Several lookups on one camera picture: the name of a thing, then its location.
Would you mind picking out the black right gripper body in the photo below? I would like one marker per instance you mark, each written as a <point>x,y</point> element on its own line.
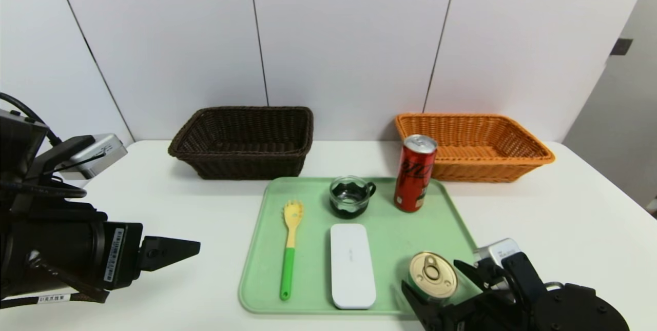
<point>468,304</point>

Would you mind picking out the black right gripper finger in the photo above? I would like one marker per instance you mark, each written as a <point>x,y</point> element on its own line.
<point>423,308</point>
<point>475,275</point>

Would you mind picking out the red soda can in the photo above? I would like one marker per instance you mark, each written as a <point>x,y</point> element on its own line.
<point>414,177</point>

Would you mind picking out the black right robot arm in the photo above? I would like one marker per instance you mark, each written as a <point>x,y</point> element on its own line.
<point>580,310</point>

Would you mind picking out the dark brown wicker basket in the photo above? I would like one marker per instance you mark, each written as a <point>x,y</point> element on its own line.
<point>241,167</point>

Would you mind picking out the black wall fixture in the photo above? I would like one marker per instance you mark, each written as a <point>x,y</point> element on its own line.
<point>621,47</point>

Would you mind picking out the orange wicker basket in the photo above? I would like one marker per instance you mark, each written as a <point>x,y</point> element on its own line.
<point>482,169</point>

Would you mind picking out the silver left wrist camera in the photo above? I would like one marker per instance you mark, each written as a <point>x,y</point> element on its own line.
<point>100,154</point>

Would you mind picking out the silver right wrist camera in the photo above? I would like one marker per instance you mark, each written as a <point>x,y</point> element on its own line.
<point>500,251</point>

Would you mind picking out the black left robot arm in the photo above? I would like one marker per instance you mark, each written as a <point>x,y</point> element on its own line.
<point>18,141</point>

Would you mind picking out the white pencil case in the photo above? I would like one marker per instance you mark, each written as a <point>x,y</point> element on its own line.
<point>352,269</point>

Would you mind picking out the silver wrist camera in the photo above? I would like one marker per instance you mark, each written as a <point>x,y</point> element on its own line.
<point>500,251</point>
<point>100,154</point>

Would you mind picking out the yellow green pasta spoon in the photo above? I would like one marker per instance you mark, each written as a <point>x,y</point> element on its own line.
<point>287,269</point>

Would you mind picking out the tin can with gold lid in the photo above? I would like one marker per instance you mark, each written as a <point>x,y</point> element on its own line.
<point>433,274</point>

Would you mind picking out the light green plastic tray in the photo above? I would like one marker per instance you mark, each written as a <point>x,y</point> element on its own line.
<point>390,233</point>

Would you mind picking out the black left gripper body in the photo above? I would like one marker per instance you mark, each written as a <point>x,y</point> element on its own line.
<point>122,255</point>

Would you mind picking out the glass cup with black base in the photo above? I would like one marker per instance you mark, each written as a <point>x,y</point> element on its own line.
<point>349,208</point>

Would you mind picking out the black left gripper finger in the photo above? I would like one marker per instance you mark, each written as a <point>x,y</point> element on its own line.
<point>164,253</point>

